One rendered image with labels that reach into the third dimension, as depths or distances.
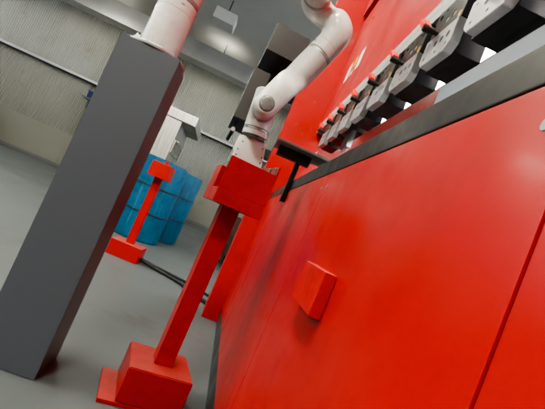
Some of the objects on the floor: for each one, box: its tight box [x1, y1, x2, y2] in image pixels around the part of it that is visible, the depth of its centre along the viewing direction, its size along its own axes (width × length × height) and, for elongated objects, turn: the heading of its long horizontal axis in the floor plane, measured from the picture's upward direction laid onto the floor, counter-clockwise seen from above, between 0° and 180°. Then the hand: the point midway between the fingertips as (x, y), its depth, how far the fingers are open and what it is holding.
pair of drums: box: [114, 153, 202, 245], centre depth 483 cm, size 75×123×91 cm, turn 89°
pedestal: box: [105, 159, 176, 264], centre depth 325 cm, size 20×25×83 cm
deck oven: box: [150, 106, 201, 164], centre depth 631 cm, size 133×106×171 cm
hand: (238, 183), depth 130 cm, fingers closed
